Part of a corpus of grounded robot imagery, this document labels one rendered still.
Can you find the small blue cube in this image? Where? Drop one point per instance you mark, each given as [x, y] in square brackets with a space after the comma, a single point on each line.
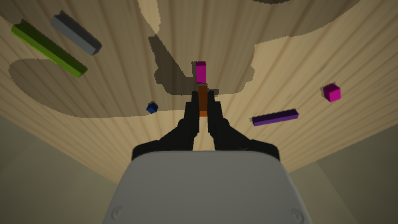
[152, 108]

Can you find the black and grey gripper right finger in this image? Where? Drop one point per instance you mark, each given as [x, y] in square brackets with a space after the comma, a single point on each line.
[226, 138]

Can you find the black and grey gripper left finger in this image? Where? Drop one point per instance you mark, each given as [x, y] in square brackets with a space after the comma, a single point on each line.
[180, 138]

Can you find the orange rectangular bar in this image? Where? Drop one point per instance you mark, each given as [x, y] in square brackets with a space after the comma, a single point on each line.
[202, 94]

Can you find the purple rod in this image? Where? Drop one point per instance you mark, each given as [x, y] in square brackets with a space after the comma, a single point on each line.
[276, 117]

